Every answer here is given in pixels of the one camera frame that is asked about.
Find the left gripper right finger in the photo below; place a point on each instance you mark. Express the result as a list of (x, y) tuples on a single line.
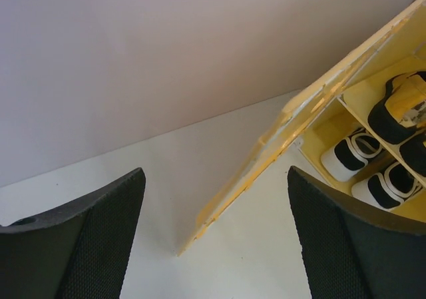
[(351, 249)]

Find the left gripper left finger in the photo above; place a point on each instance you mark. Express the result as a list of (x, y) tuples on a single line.
[(79, 249)]

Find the white sneaker sole up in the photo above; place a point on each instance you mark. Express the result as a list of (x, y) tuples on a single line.
[(351, 154)]

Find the yellow plastic shoe cabinet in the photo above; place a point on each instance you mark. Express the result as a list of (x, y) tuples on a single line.
[(348, 112)]

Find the gold loafer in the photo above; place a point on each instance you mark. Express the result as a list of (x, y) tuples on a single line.
[(401, 111), (413, 152)]

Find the black white sneaker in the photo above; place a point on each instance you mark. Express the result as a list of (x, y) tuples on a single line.
[(389, 188)]

